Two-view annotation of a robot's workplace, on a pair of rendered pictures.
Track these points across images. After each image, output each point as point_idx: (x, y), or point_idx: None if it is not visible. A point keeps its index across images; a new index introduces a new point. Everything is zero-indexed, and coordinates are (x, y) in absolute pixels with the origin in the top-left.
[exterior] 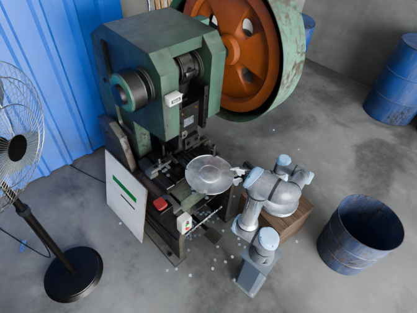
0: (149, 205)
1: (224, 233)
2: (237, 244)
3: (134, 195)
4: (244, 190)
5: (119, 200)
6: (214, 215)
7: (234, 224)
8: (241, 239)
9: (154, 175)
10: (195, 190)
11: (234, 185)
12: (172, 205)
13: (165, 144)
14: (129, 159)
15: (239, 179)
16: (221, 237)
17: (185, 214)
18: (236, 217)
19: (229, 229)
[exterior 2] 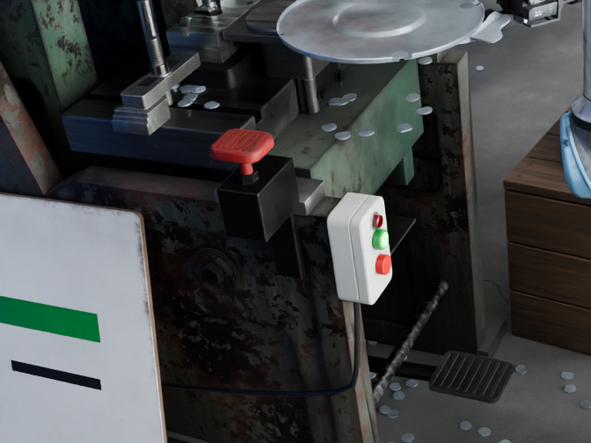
0: (156, 342)
1: (504, 393)
2: (580, 408)
3: (86, 303)
4: (492, 250)
5: (10, 410)
6: (426, 359)
7: (571, 141)
8: (580, 387)
9: (159, 113)
10: (346, 128)
11: (469, 135)
12: (289, 159)
13: None
14: (18, 131)
15: (496, 22)
16: (508, 370)
17: (354, 197)
18: (563, 118)
19: (514, 376)
